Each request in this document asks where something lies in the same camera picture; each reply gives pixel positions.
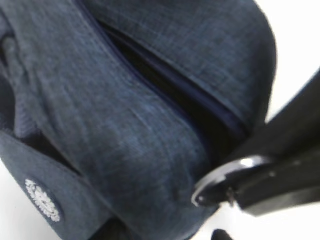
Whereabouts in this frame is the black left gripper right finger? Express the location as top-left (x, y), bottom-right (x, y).
top-left (234, 72), bottom-right (320, 215)

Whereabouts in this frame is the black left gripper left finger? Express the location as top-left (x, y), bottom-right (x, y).
top-left (211, 229), bottom-right (232, 240)

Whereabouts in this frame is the dark navy fabric lunch bag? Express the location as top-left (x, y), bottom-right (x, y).
top-left (0, 0), bottom-right (277, 240)

